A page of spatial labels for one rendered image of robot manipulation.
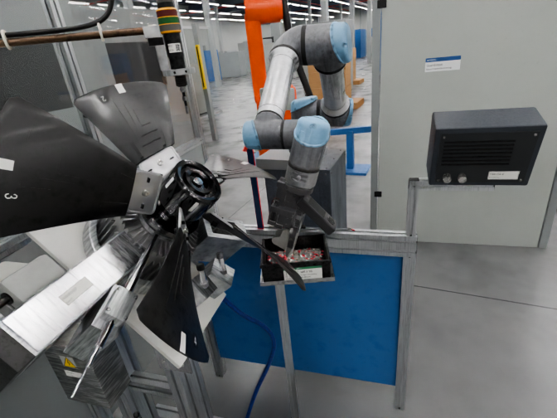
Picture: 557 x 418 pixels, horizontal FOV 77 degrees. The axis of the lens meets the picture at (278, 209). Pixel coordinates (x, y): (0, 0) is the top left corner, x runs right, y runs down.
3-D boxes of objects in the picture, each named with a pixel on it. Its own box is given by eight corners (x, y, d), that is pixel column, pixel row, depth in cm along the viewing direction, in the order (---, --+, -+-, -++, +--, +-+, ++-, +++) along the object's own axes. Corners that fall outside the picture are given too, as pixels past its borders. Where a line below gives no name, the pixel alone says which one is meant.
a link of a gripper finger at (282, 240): (270, 250, 94) (277, 221, 89) (291, 257, 93) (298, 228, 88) (267, 256, 91) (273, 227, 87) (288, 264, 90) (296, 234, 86)
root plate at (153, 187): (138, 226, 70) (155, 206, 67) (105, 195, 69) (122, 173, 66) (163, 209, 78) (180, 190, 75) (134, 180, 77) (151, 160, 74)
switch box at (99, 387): (68, 399, 99) (38, 342, 90) (91, 373, 107) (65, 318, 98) (110, 410, 95) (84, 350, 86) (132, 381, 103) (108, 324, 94)
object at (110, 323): (158, 240, 78) (75, 402, 51) (150, 234, 78) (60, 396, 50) (163, 234, 77) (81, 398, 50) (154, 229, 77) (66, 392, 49)
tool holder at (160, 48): (154, 78, 72) (142, 25, 68) (153, 77, 79) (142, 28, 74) (197, 73, 75) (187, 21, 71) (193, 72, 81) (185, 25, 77)
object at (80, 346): (87, 363, 66) (62, 352, 65) (109, 322, 74) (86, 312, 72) (117, 337, 60) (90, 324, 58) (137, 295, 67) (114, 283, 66)
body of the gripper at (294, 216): (274, 213, 93) (283, 172, 87) (305, 222, 92) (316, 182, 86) (266, 226, 86) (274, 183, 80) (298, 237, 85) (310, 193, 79)
